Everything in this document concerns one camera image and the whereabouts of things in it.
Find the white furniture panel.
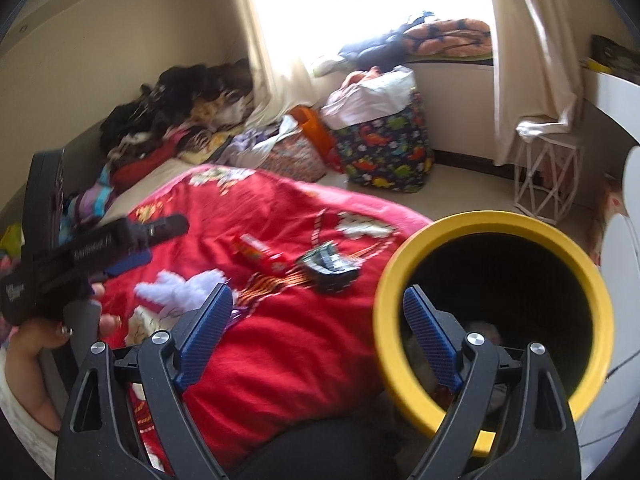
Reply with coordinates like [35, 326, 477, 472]
[580, 65, 640, 461]

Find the dark jacket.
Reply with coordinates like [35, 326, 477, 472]
[337, 10, 436, 68]

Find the pile of clothes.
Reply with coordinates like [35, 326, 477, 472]
[60, 57, 301, 241]

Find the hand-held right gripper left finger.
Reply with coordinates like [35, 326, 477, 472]
[55, 282, 236, 480]

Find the white fluffy cloth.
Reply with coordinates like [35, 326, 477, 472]
[135, 269, 236, 318]

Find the beige curtain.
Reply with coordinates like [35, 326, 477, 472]
[480, 0, 583, 166]
[225, 0, 321, 126]

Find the red snack wrapper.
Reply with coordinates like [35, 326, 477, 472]
[231, 234, 291, 273]

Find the window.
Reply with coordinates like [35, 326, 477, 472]
[250, 0, 496, 61]

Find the brown snack wrapper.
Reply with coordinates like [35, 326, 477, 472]
[295, 241, 362, 295]

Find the dark cloth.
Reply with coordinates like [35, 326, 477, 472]
[232, 417, 401, 480]

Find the dark box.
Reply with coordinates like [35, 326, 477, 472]
[582, 35, 640, 81]

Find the red floral blanket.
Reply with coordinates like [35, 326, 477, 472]
[97, 164, 433, 478]

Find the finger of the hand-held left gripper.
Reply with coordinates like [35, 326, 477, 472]
[135, 213, 190, 251]
[92, 249, 153, 282]

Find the yellow rimmed bin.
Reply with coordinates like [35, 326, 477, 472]
[372, 211, 615, 458]

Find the white wire stool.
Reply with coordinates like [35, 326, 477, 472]
[514, 119, 586, 225]

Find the pink floral fabric bag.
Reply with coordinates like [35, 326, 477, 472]
[260, 130, 328, 183]

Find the orange floral cushion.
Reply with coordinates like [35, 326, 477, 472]
[402, 18, 493, 58]

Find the white plastic bag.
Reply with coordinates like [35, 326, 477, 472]
[320, 66, 417, 131]

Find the person's left hand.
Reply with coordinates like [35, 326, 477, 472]
[12, 284, 120, 361]

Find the orange bag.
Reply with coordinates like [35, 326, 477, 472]
[290, 105, 343, 171]

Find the person's left forearm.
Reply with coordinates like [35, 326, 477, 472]
[0, 347, 63, 466]

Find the dinosaur print bag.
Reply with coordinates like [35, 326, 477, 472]
[332, 87, 435, 193]

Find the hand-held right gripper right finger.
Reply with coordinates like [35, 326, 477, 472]
[402, 285, 583, 480]

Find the beige bed sheet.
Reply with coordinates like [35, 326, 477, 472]
[97, 157, 206, 223]

